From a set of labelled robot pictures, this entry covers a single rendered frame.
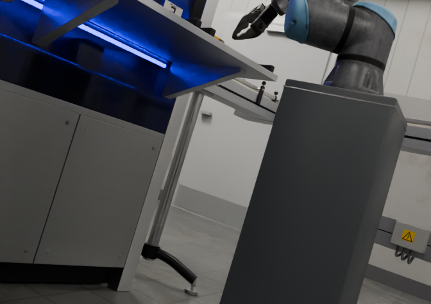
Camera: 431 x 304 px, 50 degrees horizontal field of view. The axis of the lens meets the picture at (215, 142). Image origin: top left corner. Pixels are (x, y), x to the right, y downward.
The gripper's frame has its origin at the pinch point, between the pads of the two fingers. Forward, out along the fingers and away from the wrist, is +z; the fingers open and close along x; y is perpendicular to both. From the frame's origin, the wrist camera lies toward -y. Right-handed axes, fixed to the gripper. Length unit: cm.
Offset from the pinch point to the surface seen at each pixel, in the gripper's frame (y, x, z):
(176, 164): -12, -29, 52
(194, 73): -23.2, 2.0, 9.7
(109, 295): -71, -37, 66
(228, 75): -30.2, -3.0, -3.4
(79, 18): -58, 38, 5
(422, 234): -23, -97, -22
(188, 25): -50, 19, -14
